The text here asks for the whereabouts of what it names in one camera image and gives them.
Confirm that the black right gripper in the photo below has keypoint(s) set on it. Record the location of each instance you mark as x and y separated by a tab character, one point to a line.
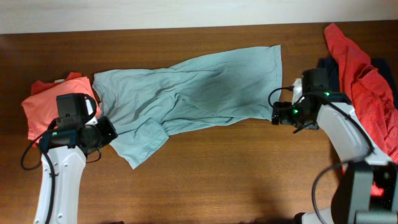
285	117

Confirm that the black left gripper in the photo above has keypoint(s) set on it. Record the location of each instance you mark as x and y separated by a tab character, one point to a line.
110	133

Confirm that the light blue t-shirt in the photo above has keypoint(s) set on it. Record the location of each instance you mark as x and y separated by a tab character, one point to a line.
147	106

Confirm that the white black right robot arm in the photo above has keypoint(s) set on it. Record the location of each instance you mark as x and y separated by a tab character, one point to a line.
367	191

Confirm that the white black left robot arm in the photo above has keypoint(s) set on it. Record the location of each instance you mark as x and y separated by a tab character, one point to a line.
65	145

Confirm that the folded coral pink shirt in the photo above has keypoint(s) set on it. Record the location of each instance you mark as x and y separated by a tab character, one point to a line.
41	109

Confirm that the navy blue garment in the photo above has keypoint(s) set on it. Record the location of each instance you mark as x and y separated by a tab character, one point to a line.
331	66

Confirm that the red crumpled garment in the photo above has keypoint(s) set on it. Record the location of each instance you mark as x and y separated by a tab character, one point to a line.
369	92

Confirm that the folded red shirt underneath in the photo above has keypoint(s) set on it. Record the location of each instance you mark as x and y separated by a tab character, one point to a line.
40	86

